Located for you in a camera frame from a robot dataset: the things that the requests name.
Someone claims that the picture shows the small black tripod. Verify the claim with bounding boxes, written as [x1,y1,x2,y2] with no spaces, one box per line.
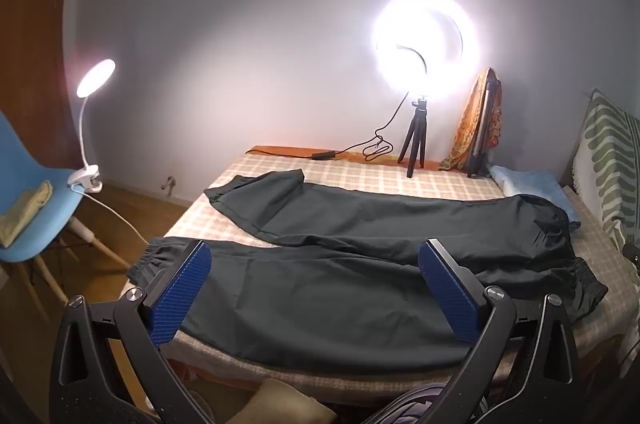
[398,96,431,179]

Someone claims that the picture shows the green white patterned pillow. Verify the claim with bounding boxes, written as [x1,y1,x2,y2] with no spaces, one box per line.
[570,89,640,275]

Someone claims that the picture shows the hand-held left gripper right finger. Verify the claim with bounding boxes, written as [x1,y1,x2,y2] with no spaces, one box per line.
[418,239,584,424]

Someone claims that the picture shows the folded light blue jeans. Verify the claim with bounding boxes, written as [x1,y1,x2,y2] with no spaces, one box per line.
[489,165,582,230]

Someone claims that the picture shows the beige checked blanket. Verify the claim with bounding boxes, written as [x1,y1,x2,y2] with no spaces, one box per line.
[120,149,640,405]

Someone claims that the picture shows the orange patterned cloth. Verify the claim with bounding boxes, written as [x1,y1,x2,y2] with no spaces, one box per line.
[440,68,503,172]

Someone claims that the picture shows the dark grey pants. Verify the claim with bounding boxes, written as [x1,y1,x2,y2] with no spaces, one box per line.
[127,169,608,375]

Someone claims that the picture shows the black ring light cable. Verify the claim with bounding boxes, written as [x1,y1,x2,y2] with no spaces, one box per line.
[312,91,411,164]

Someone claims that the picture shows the white lamp cable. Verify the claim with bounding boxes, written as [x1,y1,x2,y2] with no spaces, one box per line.
[75,184,151,247]

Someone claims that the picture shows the blue plastic chair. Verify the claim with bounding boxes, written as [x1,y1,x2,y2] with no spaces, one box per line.
[0,109,133,305]

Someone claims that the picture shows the white ring light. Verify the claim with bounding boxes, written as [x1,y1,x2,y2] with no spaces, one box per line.
[370,0,481,97]

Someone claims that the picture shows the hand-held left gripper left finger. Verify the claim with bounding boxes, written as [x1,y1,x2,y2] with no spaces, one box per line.
[49,239,213,424]

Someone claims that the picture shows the beige cloth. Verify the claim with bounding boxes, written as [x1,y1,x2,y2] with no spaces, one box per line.
[227,379,336,424]

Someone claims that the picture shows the brown wooden door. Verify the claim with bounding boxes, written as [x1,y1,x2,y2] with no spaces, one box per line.
[0,0,101,185]

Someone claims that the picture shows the yellow folded cloth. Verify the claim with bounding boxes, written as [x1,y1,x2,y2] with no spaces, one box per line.
[0,180,54,249]

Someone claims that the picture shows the white clip desk lamp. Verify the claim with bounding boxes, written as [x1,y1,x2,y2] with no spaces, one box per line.
[67,59,117,194]

